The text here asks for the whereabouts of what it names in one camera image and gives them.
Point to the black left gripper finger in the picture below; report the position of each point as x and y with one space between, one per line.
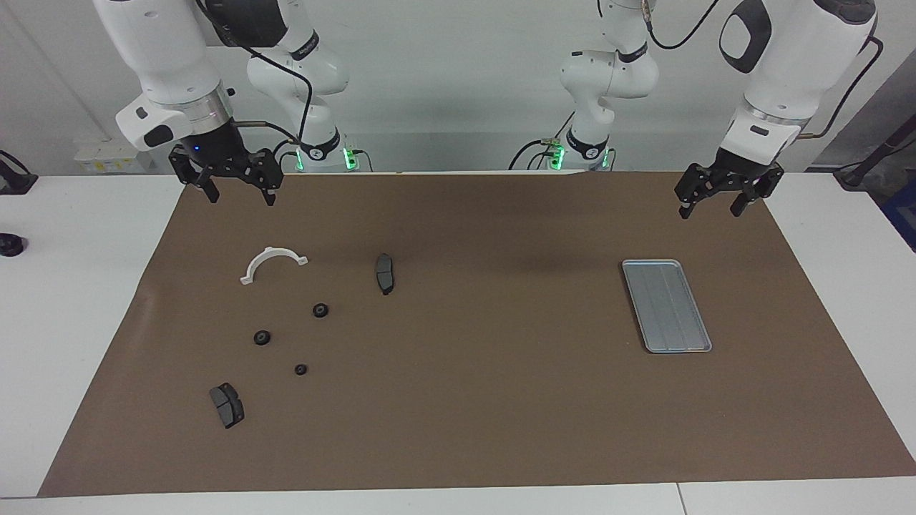
688 206
741 204

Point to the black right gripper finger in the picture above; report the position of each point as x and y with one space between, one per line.
212 190
269 195

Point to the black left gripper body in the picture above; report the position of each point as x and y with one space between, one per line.
730 175

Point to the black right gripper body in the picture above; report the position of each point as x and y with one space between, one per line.
222 154

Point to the large black bearing gear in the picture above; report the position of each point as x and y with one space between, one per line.
262 337
320 310

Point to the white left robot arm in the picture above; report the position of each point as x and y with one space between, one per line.
801 64

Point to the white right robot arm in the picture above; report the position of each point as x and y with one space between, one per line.
164 57

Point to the silver metal tray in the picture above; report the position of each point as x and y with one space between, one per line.
665 315

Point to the white power strip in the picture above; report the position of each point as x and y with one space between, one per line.
107 159

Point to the black stand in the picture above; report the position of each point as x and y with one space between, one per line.
855 175

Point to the long dark brake pad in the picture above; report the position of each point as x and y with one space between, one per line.
385 275

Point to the blue box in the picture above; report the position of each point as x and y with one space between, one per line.
903 214

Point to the black table clamp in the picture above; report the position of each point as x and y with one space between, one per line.
14 182

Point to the black round knob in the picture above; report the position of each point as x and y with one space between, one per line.
10 245

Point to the short dark brake pad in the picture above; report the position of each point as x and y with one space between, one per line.
227 408

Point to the brown table mat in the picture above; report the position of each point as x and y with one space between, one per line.
465 400

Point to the white curved plastic bracket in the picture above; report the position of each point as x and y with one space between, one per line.
274 252

